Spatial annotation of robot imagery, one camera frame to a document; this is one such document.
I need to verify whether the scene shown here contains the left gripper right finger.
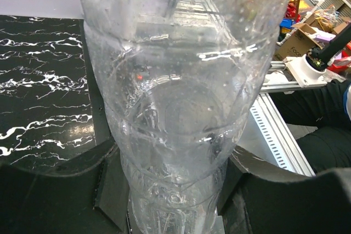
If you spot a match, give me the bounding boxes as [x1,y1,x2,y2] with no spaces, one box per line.
[217,146,350,233]

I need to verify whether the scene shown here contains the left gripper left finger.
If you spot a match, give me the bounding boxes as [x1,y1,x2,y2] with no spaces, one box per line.
[1,138,129,233]

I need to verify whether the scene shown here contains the clear plastic bottle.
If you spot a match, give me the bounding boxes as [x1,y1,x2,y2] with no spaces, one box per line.
[80,0,289,233]

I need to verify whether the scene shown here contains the seated person in background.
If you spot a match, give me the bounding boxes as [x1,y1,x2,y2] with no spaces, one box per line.
[270,79,350,173]

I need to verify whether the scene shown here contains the cardboard box in background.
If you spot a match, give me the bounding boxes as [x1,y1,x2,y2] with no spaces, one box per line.
[273,23,321,61]

